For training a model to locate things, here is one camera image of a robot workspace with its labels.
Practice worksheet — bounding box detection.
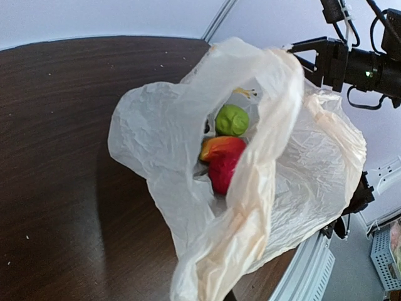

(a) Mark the grey perforated storage bin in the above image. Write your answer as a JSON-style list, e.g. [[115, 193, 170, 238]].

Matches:
[[370, 224, 400, 292]]

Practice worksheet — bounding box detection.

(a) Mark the green fruit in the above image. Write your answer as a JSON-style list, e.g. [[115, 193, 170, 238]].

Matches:
[[215, 104, 249, 137]]

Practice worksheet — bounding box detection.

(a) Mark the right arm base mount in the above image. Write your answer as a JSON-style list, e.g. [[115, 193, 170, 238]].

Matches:
[[320, 171, 375, 240]]

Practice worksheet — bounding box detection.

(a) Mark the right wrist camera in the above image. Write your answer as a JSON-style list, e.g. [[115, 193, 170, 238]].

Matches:
[[320, 0, 346, 24]]

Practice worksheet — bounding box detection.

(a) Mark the red fruit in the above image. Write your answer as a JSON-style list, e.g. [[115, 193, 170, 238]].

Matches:
[[208, 154, 241, 195]]

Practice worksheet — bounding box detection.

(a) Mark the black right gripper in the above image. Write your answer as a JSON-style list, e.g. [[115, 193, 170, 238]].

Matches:
[[283, 36, 349, 92]]

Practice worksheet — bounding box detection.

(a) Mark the right aluminium frame post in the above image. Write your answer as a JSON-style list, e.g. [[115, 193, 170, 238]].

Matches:
[[201, 0, 237, 43]]

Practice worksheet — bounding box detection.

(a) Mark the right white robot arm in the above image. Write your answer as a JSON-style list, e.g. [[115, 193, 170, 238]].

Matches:
[[288, 28, 400, 110]]

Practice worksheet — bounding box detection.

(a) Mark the front aluminium rail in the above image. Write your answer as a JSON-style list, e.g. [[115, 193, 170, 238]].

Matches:
[[269, 232, 335, 301]]

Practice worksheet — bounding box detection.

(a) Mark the beige plastic bag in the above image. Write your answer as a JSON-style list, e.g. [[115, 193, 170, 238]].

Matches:
[[108, 38, 367, 300]]

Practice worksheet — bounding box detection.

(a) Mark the right black camera cable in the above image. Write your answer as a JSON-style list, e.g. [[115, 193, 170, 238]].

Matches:
[[331, 0, 401, 110]]

